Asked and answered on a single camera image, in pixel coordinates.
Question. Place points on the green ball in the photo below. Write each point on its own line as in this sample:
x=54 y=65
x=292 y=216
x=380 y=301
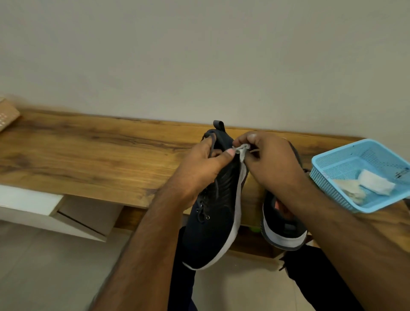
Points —
x=255 y=229

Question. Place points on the person's left forearm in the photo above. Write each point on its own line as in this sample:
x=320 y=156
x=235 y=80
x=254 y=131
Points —
x=141 y=256

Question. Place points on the person's right hand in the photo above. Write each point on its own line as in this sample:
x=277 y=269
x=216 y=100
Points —
x=275 y=163

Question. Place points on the wooden table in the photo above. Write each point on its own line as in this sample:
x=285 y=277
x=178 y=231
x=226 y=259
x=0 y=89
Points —
x=96 y=157

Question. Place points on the blue plastic basket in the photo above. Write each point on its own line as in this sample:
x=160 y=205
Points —
x=339 y=160

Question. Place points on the person's right forearm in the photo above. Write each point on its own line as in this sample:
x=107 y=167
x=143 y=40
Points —
x=352 y=246

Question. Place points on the used wipe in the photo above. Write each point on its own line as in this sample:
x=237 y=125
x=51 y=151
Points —
x=350 y=190

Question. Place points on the white drawer unit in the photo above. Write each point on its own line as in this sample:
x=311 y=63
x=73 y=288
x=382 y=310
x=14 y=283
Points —
x=28 y=202

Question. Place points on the beige perforated basket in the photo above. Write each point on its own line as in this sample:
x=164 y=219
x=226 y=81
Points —
x=8 y=113

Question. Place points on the person's left hand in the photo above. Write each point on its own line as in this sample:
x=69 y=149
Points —
x=195 y=173

